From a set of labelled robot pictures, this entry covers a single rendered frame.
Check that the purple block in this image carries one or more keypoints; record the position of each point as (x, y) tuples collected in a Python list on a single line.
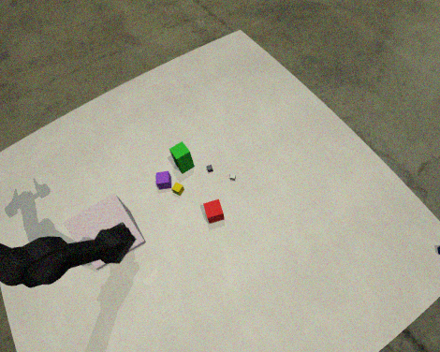
[(163, 180)]

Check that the red block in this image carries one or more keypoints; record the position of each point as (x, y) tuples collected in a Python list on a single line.
[(214, 211)]

